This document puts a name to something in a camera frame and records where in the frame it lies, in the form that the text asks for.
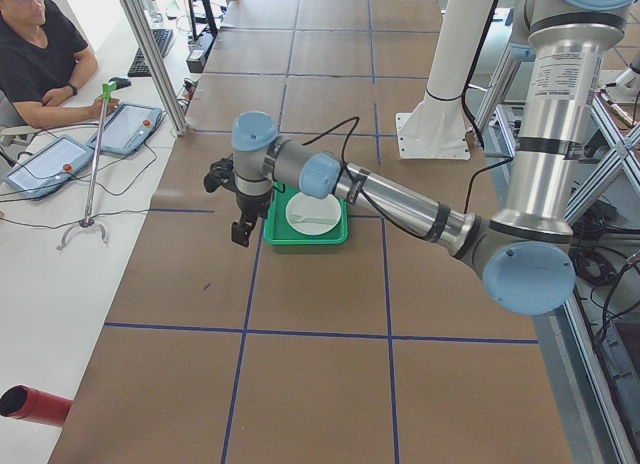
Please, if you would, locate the working black gripper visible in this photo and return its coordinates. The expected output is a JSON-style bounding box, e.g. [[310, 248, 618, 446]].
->
[[231, 191, 271, 246]]

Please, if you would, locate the working silver robot arm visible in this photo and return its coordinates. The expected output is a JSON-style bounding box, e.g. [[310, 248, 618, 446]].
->
[[231, 0, 635, 315]]

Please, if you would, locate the green plastic tray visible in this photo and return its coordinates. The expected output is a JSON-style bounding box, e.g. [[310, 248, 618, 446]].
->
[[263, 182, 349, 246]]

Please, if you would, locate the white plastic fork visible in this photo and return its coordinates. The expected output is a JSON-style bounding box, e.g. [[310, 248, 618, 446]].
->
[[289, 214, 339, 225]]

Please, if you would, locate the white round plate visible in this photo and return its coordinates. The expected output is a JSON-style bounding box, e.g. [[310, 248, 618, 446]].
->
[[285, 193, 342, 235]]

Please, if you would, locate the far blue teach pendant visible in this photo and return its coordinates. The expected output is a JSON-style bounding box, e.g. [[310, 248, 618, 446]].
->
[[101, 103, 162, 156]]

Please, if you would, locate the blue teach pendant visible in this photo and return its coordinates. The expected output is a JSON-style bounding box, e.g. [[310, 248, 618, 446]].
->
[[1, 135, 94, 200], [101, 103, 162, 156]]

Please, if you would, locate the black computer mouse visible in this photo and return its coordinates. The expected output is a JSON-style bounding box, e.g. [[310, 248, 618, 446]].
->
[[109, 77, 131, 90]]

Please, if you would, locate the near blue teach pendant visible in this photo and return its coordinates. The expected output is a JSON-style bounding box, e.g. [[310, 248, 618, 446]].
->
[[1, 135, 94, 200]]

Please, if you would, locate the black keyboard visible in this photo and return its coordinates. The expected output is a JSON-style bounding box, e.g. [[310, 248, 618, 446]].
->
[[126, 28, 175, 79]]

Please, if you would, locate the seated person black shirt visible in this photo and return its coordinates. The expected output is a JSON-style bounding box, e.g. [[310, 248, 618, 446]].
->
[[1, 0, 103, 129]]

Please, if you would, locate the red cylinder tube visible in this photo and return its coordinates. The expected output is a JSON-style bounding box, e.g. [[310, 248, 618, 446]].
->
[[1, 385, 73, 428]]

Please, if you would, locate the working black arm cable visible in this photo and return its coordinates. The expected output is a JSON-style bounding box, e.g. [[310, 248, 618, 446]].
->
[[272, 115, 516, 240]]

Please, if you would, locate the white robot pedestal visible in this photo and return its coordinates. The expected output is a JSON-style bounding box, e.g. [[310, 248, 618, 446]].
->
[[396, 0, 499, 160]]

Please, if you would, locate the aluminium frame post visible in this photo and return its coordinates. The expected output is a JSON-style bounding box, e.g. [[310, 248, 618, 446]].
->
[[119, 0, 188, 136]]

